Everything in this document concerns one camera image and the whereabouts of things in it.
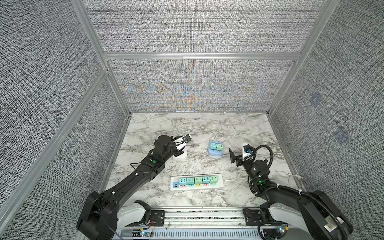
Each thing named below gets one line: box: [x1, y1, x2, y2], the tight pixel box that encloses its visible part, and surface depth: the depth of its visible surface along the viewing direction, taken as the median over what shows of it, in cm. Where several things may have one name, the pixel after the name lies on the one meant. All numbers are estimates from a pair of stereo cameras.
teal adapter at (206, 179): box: [202, 176, 210, 184], surface depth 81 cm
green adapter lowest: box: [209, 176, 218, 185], surface depth 81 cm
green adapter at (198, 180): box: [194, 176, 203, 185], surface depth 81 cm
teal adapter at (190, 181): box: [187, 177, 195, 185], surface depth 80 cm
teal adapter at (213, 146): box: [209, 142, 217, 150], surface depth 94 cm
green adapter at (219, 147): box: [216, 143, 224, 151], surface depth 94 cm
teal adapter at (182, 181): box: [179, 178, 187, 186], surface depth 80 cm
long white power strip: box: [170, 173, 224, 191], surface depth 83 cm
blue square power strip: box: [208, 140, 224, 157], surface depth 97 cm
